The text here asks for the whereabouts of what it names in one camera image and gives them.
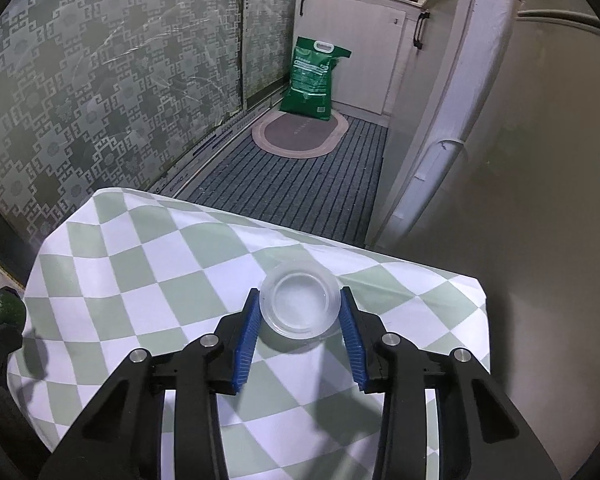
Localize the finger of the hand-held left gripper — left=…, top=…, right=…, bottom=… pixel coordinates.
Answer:
left=0, top=327, right=23, bottom=386

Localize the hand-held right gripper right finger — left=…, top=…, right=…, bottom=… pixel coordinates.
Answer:
left=340, top=286, right=563, bottom=480

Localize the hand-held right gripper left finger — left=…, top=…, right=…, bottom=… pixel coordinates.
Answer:
left=37, top=287, right=260, bottom=480

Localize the dark green avocado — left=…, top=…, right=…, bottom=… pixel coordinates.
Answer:
left=0, top=286, right=27, bottom=328

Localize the clear plastic cup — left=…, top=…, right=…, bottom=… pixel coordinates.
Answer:
left=259, top=259, right=341, bottom=339

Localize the green white checkered tablecloth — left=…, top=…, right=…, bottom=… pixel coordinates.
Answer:
left=7, top=187, right=492, bottom=480

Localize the grey striped floor mat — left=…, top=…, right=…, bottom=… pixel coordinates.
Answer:
left=172, top=110, right=390, bottom=251

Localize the oval grey floor mat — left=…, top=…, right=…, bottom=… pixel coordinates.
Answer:
left=251, top=110, right=351, bottom=160

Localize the grey patterned mattress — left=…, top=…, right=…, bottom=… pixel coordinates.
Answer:
left=0, top=0, right=248, bottom=261

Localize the green rice bag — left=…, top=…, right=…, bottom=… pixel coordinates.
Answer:
left=280, top=36, right=353, bottom=122

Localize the white refrigerator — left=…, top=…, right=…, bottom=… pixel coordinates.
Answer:
left=377, top=0, right=526, bottom=256

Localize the white kitchen cabinet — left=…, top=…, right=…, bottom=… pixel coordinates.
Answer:
left=295, top=0, right=476, bottom=117

